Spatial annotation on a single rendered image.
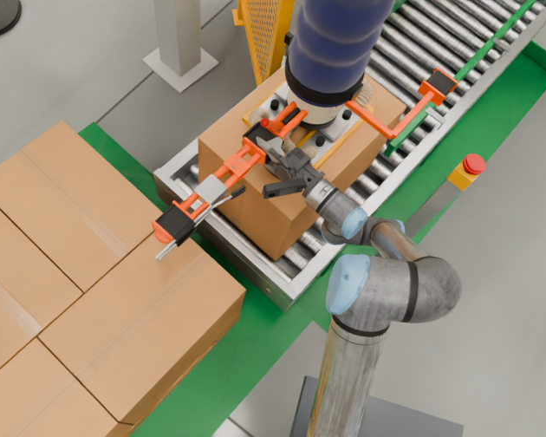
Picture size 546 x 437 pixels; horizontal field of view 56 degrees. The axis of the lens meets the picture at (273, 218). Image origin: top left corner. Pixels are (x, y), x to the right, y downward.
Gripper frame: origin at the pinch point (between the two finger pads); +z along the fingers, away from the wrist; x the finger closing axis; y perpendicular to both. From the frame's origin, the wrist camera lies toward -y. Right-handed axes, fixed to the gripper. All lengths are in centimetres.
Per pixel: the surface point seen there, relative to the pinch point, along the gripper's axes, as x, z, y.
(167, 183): -47, 28, -12
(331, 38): 33.4, -3.0, 18.7
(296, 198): -12.5, -16.3, 2.2
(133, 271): -53, 13, -43
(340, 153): -12.8, -16.1, 24.0
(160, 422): -106, -27, -74
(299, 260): -52, -27, 2
